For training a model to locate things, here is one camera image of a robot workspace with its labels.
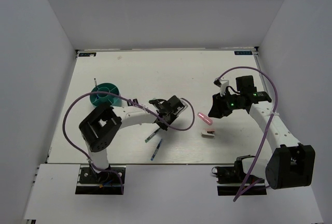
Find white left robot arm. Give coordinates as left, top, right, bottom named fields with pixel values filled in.
left=79, top=96, right=188, bottom=182

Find blue clear pen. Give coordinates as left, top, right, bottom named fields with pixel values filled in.
left=150, top=138, right=163, bottom=161

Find green clear pen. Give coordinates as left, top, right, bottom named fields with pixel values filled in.
left=145, top=128, right=160, bottom=143

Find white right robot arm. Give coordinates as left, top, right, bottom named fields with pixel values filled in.
left=208, top=76, right=315, bottom=189

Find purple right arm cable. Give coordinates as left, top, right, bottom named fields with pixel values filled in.
left=215, top=65, right=279, bottom=203

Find left corner label sticker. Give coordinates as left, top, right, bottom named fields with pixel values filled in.
left=78, top=52, right=96, bottom=57

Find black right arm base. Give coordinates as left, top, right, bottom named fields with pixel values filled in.
left=211, top=155, right=268, bottom=196

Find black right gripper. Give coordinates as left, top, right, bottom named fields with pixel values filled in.
left=208, top=90, right=242, bottom=118

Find teal round divided organizer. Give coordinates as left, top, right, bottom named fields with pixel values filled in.
left=89, top=82, right=122, bottom=107

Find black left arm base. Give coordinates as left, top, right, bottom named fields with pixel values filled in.
left=75, top=166, right=126, bottom=195

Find right corner label sticker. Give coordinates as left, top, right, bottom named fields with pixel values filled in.
left=234, top=51, right=253, bottom=55

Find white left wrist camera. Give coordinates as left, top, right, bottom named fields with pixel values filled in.
left=176, top=100, right=188, bottom=116

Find corner label sticker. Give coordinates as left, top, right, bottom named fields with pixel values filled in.
left=78, top=52, right=96, bottom=57
left=234, top=51, right=253, bottom=55

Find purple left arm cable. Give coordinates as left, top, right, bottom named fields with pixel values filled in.
left=63, top=91, right=196, bottom=195

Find pink translucent eraser case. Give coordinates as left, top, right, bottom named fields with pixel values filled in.
left=197, top=112, right=213, bottom=125

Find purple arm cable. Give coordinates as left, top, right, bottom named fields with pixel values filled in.
left=63, top=91, right=196, bottom=195
left=215, top=65, right=279, bottom=203

